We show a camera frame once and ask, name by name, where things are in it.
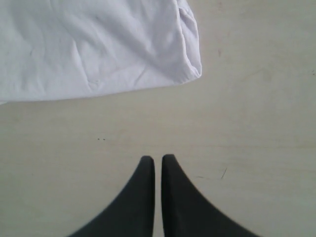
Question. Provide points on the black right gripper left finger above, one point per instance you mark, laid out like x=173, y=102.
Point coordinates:
x=131, y=213

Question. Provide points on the white t-shirt red print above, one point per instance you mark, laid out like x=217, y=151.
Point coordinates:
x=68, y=49

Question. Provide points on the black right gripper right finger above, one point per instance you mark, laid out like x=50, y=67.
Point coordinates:
x=186, y=212

